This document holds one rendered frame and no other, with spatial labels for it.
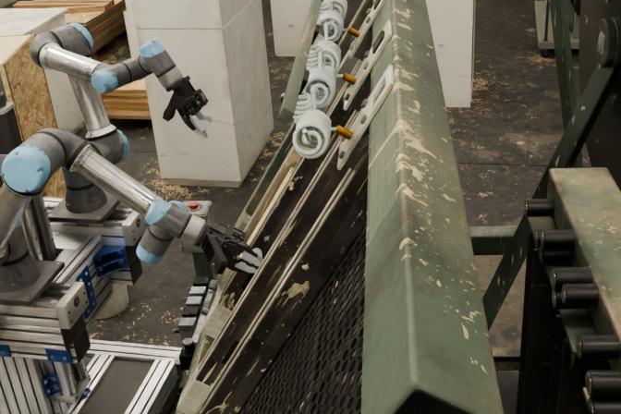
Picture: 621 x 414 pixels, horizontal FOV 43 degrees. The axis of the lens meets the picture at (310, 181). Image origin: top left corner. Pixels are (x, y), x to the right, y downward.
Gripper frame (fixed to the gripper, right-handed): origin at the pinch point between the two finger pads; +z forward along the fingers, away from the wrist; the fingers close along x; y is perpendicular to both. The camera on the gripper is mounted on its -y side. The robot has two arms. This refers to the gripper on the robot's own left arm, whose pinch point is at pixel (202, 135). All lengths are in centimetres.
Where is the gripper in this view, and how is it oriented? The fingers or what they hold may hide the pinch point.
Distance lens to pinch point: 272.2
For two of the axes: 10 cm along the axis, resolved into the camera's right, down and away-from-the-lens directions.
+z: 5.2, 8.0, 3.0
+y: 8.2, -3.7, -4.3
